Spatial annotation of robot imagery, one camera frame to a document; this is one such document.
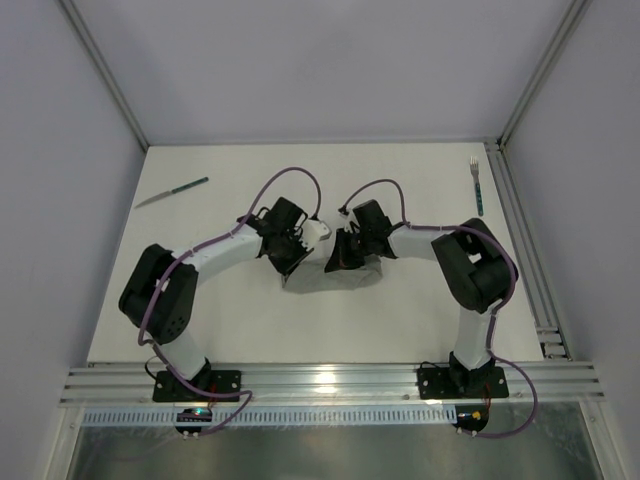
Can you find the corner frame post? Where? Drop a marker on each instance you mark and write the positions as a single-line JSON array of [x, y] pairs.
[[551, 54], [90, 46]]

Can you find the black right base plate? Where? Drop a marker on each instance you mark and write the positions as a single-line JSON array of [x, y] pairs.
[[453, 381]]

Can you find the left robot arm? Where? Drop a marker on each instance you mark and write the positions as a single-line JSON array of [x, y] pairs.
[[159, 296]]

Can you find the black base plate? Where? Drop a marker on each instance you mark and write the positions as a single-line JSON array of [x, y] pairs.
[[453, 381], [209, 386]]

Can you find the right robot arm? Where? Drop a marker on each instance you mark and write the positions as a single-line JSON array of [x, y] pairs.
[[480, 277]]

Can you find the fork with green handle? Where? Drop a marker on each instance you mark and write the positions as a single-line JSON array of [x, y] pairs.
[[475, 173]]

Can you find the controller board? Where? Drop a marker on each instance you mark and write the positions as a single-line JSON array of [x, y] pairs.
[[193, 422], [471, 419]]

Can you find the left corner frame post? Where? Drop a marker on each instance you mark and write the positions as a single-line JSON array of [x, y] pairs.
[[90, 46]]

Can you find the grey cloth napkin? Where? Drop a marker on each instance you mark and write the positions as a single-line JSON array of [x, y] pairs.
[[310, 277]]

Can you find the slotted grey cable duct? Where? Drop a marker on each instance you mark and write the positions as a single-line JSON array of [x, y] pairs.
[[274, 416]]

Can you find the aluminium front rail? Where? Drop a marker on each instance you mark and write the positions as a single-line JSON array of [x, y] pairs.
[[316, 384]]

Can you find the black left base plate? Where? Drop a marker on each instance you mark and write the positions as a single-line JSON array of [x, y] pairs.
[[209, 386]]

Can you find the left controller board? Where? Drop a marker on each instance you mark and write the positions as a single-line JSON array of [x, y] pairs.
[[193, 422]]

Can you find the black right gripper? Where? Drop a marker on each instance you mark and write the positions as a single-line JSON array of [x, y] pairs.
[[347, 248]]

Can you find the knife with green handle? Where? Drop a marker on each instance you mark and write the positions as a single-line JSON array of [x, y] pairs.
[[172, 192]]

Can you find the aluminium rail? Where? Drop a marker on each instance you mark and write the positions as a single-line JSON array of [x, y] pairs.
[[316, 384], [552, 340]]

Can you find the right controller board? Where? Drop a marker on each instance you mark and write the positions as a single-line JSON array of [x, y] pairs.
[[471, 419]]

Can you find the right corner frame post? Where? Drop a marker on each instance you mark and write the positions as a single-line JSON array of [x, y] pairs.
[[551, 54]]

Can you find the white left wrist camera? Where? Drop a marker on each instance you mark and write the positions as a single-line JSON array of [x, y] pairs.
[[314, 232]]

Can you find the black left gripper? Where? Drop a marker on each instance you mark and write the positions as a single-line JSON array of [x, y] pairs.
[[293, 253]]

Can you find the aluminium right side rail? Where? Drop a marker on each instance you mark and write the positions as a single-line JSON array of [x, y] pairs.
[[552, 340]]

